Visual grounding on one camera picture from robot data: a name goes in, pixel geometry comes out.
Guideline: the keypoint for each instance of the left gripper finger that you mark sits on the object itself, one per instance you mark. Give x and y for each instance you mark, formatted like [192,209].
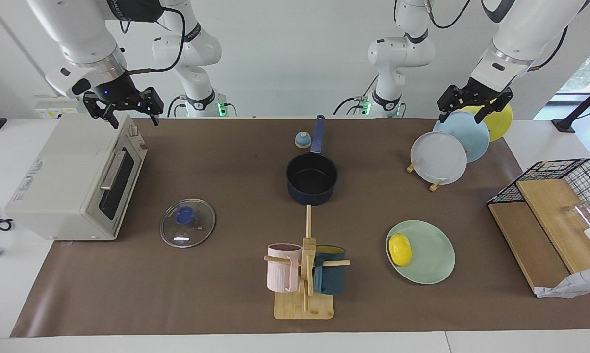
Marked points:
[443,115]
[482,115]

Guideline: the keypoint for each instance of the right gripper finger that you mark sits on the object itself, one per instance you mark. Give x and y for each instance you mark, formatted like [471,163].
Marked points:
[153,116]
[112,120]

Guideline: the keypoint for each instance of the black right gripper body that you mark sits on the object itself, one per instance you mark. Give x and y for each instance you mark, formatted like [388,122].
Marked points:
[120,95]

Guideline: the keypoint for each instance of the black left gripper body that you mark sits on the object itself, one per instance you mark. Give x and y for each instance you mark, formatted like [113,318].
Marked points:
[481,95]

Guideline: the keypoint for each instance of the glass lid blue knob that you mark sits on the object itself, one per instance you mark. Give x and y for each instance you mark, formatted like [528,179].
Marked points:
[187,225]

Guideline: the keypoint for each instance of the yellow potato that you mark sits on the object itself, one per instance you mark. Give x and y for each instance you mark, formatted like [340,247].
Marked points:
[400,250]

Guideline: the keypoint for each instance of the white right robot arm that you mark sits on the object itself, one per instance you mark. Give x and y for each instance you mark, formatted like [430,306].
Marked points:
[79,29]

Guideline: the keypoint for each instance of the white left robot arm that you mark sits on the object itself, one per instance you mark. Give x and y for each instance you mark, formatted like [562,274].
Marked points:
[530,29]

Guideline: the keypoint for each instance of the yellow plate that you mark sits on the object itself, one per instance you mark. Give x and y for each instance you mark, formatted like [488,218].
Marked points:
[500,122]

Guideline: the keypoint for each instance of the light blue plate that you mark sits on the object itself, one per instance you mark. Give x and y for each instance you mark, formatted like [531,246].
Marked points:
[471,137]

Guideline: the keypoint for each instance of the grey plate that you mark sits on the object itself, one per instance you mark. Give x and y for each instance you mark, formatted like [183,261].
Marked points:
[439,158]

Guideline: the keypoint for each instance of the wooden plate rack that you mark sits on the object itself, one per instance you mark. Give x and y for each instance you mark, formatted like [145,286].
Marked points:
[435,186]

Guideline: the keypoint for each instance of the green plate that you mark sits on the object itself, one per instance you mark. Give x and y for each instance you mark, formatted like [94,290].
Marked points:
[429,255]

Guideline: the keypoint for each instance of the dark blue pot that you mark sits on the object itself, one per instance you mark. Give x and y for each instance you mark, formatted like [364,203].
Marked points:
[312,195]

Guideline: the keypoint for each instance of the white power strip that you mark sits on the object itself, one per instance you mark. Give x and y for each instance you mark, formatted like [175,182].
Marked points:
[54,105]

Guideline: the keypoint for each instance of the beige toaster oven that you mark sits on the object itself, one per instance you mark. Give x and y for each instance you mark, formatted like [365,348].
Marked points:
[64,181]

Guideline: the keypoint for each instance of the brown table mat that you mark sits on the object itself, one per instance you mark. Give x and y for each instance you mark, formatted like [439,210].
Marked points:
[226,166]

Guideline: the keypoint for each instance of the wooden two-tier shelf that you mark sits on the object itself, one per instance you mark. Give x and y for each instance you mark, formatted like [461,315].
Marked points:
[552,215]

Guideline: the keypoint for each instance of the clear glass cup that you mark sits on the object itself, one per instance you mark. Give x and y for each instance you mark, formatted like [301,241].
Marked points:
[581,213]

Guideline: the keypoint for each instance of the white patterned cloth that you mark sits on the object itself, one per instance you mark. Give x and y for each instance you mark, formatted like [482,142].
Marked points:
[577,284]

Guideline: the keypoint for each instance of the dark teal mug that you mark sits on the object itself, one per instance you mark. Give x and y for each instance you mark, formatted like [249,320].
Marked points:
[330,277]

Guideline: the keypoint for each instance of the pink ribbed mug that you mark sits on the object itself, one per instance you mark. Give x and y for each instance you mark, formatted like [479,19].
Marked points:
[281,274]

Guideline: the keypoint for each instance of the wooden mug tree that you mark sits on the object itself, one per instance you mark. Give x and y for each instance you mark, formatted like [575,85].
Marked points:
[304,306]

